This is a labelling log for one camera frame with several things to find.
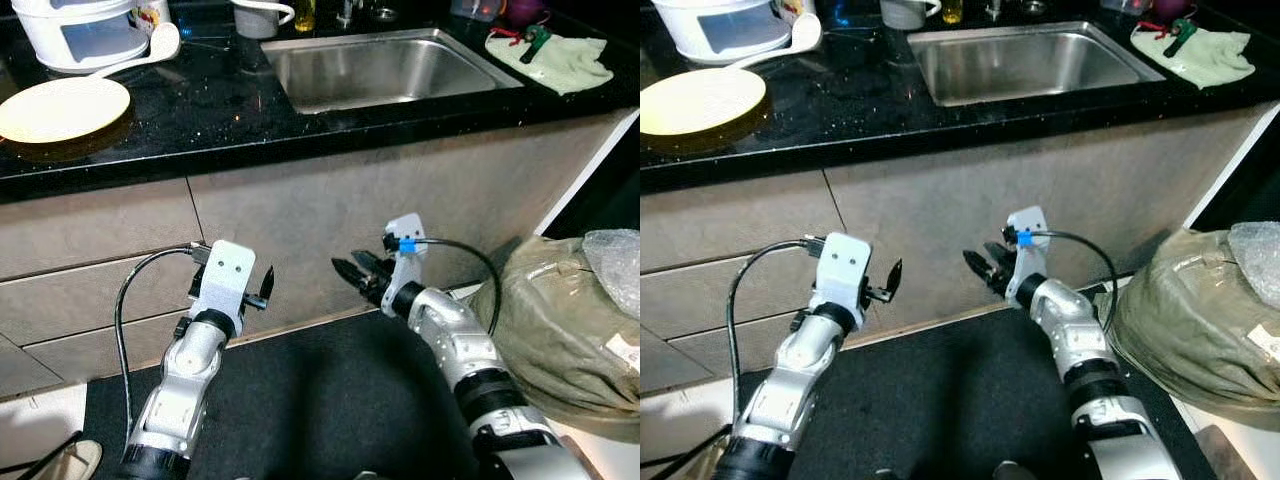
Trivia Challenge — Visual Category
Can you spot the black floor mat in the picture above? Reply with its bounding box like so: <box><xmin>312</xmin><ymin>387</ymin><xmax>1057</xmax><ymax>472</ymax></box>
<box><xmin>85</xmin><ymin>310</ymin><xmax>601</xmax><ymax>480</ymax></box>
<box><xmin>735</xmin><ymin>305</ymin><xmax>1216</xmax><ymax>480</ymax></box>

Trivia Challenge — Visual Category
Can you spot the beige plastic bag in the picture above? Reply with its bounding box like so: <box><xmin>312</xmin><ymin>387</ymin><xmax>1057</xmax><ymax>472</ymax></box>
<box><xmin>1105</xmin><ymin>228</ymin><xmax>1280</xmax><ymax>431</ymax></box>
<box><xmin>470</xmin><ymin>235</ymin><xmax>641</xmax><ymax>441</ymax></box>

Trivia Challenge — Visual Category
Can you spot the stainless steel sink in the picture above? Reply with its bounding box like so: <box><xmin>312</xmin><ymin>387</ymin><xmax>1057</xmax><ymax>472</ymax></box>
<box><xmin>905</xmin><ymin>20</ymin><xmax>1169</xmax><ymax>109</ymax></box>
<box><xmin>258</xmin><ymin>28</ymin><xmax>526</xmax><ymax>116</ymax></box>

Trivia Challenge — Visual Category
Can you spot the pale yellow plate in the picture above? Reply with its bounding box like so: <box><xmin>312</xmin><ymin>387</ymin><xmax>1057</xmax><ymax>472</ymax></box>
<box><xmin>0</xmin><ymin>77</ymin><xmax>133</xmax><ymax>146</ymax></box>
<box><xmin>640</xmin><ymin>67</ymin><xmax>768</xmax><ymax>138</ymax></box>

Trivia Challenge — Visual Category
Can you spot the clear bubble wrap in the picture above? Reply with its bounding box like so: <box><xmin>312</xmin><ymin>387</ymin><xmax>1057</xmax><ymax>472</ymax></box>
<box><xmin>1228</xmin><ymin>220</ymin><xmax>1280</xmax><ymax>311</ymax></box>
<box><xmin>583</xmin><ymin>228</ymin><xmax>641</xmax><ymax>316</ymax></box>

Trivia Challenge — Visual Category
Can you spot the white cabinet edge trim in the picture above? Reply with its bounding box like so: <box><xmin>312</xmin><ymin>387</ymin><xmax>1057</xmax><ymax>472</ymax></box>
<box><xmin>1183</xmin><ymin>103</ymin><xmax>1280</xmax><ymax>229</ymax></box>
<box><xmin>538</xmin><ymin>108</ymin><xmax>641</xmax><ymax>236</ymax></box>

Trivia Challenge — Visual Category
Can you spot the white two-tier plastic container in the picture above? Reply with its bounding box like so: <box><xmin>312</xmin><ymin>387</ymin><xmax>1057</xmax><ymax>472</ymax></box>
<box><xmin>650</xmin><ymin>0</ymin><xmax>811</xmax><ymax>64</ymax></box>
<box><xmin>10</xmin><ymin>0</ymin><xmax>171</xmax><ymax>73</ymax></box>

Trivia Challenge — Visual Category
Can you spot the light green dish cloth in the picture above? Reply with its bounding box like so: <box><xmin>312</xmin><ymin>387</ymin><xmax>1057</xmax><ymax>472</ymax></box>
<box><xmin>1130</xmin><ymin>22</ymin><xmax>1258</xmax><ymax>91</ymax></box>
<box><xmin>485</xmin><ymin>28</ymin><xmax>616</xmax><ymax>97</ymax></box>

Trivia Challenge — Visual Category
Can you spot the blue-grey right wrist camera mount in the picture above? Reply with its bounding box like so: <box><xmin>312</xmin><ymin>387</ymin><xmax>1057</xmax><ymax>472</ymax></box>
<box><xmin>383</xmin><ymin>213</ymin><xmax>431</xmax><ymax>319</ymax></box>
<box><xmin>1005</xmin><ymin>205</ymin><xmax>1051</xmax><ymax>306</ymax></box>

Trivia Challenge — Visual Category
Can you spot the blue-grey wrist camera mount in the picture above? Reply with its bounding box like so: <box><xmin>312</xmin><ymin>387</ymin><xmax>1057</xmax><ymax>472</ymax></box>
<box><xmin>383</xmin><ymin>213</ymin><xmax>431</xmax><ymax>319</ymax></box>
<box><xmin>1005</xmin><ymin>205</ymin><xmax>1051</xmax><ymax>306</ymax></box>
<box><xmin>190</xmin><ymin>240</ymin><xmax>258</xmax><ymax>336</ymax></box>
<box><xmin>813</xmin><ymin>232</ymin><xmax>873</xmax><ymax>331</ymax></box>

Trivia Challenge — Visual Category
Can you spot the black right arm cable blue plug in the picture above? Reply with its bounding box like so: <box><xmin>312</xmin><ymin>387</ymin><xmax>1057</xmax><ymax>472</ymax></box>
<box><xmin>1015</xmin><ymin>230</ymin><xmax>1119</xmax><ymax>331</ymax></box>
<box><xmin>398</xmin><ymin>235</ymin><xmax>501</xmax><ymax>336</ymax></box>

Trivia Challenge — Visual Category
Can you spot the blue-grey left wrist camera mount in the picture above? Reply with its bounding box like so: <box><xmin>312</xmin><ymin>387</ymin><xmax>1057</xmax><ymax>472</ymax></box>
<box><xmin>813</xmin><ymin>232</ymin><xmax>873</xmax><ymax>331</ymax></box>
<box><xmin>190</xmin><ymin>240</ymin><xmax>258</xmax><ymax>336</ymax></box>

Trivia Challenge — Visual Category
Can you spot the grey thermos with white handle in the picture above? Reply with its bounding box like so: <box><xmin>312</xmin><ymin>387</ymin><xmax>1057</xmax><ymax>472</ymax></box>
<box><xmin>232</xmin><ymin>0</ymin><xmax>297</xmax><ymax>41</ymax></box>
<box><xmin>880</xmin><ymin>0</ymin><xmax>943</xmax><ymax>31</ymax></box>

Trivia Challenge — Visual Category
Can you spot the green black handled tool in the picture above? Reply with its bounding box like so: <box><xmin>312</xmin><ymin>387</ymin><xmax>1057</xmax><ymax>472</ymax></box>
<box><xmin>1163</xmin><ymin>18</ymin><xmax>1199</xmax><ymax>59</ymax></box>
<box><xmin>518</xmin><ymin>25</ymin><xmax>554</xmax><ymax>66</ymax></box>

